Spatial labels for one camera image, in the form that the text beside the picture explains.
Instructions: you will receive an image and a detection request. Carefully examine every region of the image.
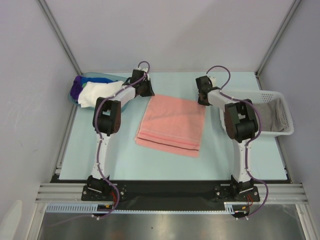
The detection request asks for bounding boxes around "pink striped towel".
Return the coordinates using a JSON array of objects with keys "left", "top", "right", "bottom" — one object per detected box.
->
[{"left": 134, "top": 94, "right": 206, "bottom": 158}]

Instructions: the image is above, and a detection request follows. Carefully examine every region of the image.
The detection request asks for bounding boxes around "blue towel in tray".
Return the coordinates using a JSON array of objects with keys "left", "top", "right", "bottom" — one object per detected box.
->
[{"left": 80, "top": 76, "right": 117, "bottom": 86}]

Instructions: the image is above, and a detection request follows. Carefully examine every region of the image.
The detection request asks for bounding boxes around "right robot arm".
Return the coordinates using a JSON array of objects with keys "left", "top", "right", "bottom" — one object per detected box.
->
[{"left": 195, "top": 75, "right": 261, "bottom": 201}]

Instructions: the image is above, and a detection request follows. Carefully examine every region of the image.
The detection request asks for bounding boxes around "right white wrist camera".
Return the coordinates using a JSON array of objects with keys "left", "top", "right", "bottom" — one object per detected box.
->
[{"left": 207, "top": 75, "right": 217, "bottom": 86}]

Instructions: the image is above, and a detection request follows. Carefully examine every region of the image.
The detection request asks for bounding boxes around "slotted white cable duct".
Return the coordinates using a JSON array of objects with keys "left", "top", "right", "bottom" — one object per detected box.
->
[{"left": 46, "top": 203, "right": 235, "bottom": 215}]

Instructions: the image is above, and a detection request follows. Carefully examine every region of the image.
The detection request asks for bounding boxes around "grey terry towel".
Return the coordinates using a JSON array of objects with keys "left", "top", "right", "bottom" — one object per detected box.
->
[{"left": 254, "top": 98, "right": 286, "bottom": 132}]

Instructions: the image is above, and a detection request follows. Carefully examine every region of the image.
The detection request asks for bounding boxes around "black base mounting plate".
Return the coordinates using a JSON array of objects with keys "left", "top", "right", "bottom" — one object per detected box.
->
[{"left": 49, "top": 172, "right": 293, "bottom": 211}]

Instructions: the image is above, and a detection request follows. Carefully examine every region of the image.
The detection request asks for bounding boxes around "purple cable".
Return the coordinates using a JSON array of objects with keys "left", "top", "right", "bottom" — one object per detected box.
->
[
  {"left": 206, "top": 65, "right": 270, "bottom": 221},
  {"left": 47, "top": 61, "right": 151, "bottom": 227}
]

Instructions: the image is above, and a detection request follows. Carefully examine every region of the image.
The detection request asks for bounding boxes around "white perforated plastic basket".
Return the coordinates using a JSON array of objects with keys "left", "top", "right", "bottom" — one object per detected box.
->
[{"left": 223, "top": 89, "right": 294, "bottom": 137}]

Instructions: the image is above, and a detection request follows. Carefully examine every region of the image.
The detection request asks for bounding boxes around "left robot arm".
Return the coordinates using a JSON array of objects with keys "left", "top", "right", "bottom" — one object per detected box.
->
[{"left": 81, "top": 67, "right": 155, "bottom": 201}]

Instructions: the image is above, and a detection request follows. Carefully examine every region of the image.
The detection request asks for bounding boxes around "white towel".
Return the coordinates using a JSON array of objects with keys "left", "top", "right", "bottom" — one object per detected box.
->
[{"left": 77, "top": 81, "right": 124, "bottom": 108}]

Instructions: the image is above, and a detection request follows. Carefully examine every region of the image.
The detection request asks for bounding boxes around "translucent blue towel tray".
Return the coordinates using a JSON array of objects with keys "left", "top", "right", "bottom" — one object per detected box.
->
[{"left": 68, "top": 72, "right": 127, "bottom": 110}]

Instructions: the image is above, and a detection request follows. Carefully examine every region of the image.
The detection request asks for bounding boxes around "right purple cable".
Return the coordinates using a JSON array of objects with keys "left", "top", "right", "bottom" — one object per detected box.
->
[{"left": 206, "top": 65, "right": 270, "bottom": 221}]

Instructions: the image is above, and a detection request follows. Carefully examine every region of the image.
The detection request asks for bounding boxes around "purple towel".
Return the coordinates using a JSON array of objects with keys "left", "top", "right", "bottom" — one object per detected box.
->
[{"left": 69, "top": 75, "right": 83, "bottom": 102}]

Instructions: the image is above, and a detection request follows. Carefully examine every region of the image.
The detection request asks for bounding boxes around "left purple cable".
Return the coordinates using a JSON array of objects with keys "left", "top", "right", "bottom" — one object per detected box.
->
[{"left": 47, "top": 61, "right": 151, "bottom": 227}]

